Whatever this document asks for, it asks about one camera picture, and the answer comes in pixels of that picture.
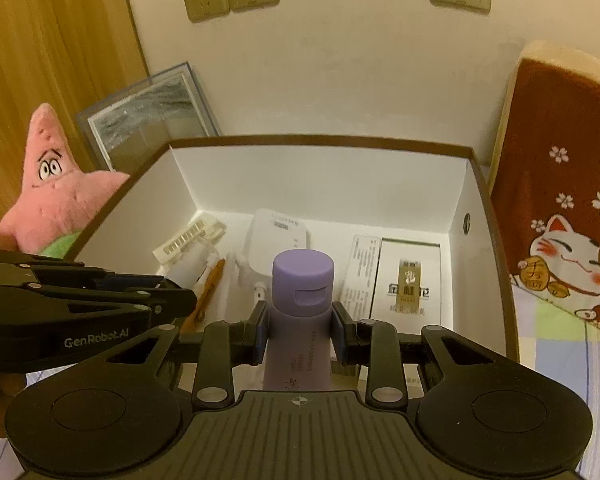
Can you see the white ribbed plastic gadget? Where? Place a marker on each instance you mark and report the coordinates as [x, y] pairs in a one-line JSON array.
[[190, 240]]

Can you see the white and gold carton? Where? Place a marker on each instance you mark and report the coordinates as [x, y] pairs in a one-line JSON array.
[[410, 280]]

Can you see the purple tube with cap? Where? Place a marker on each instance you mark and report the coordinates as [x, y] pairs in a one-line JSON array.
[[300, 310]]

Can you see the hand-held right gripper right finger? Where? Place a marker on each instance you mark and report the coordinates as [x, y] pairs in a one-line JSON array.
[[336, 331]]

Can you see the brown cardboard storage box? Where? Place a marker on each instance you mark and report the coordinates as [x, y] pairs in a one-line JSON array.
[[330, 195]]

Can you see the person's left hand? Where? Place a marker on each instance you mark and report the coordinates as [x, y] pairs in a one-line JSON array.
[[11, 384]]

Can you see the glass picture frame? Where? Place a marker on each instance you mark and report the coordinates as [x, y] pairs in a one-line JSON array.
[[150, 110]]

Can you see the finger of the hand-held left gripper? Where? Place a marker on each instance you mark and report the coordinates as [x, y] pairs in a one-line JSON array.
[[130, 279], [172, 305]]

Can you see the red lucky cat cushion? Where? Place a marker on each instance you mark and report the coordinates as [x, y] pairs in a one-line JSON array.
[[555, 185]]

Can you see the orange utility knife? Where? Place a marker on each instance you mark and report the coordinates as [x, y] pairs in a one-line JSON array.
[[211, 285]]

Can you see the pink starfish plush toy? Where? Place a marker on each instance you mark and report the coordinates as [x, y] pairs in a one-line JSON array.
[[55, 195]]

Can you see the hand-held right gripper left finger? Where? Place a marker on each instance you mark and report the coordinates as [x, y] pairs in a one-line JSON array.
[[260, 331]]

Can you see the wooden cabinet panel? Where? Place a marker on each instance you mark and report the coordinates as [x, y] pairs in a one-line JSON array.
[[50, 50]]

